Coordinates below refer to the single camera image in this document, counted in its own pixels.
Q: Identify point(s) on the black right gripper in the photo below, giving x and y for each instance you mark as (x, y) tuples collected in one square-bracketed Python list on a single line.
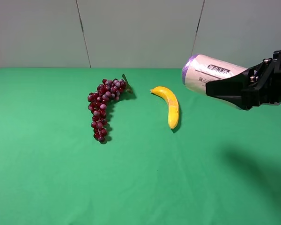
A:
[(256, 86)]

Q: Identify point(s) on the purple white bag roll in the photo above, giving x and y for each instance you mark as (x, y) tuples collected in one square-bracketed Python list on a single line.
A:
[(201, 69)]

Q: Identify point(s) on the yellow banana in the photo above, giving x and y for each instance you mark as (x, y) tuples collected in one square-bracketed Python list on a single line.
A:
[(173, 106)]

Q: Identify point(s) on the green table cloth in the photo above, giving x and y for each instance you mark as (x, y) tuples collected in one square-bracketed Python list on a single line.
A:
[(219, 166)]

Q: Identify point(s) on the red grape bunch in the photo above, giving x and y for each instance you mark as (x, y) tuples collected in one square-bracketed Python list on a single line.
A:
[(106, 92)]

